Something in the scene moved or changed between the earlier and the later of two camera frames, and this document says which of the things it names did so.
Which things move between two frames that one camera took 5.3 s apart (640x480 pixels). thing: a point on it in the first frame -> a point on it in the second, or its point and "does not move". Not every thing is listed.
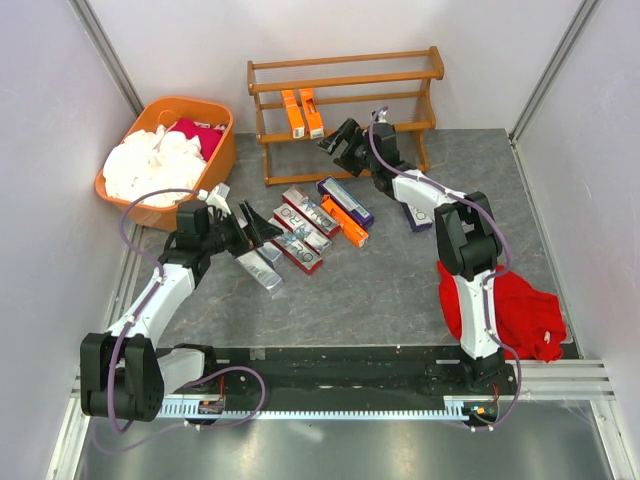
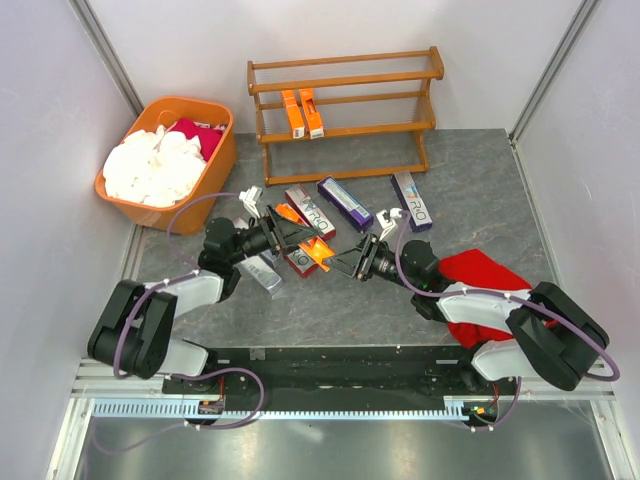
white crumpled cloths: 161,168 does not move
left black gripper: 254,233 -> 284,233
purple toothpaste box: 346,201 does not move
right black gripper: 345,132 -> 351,262
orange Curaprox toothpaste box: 294,113 does not move
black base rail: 352,370 does not move
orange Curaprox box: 314,122 does not move
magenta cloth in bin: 208,136 does not move
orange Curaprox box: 351,228 -> 315,248
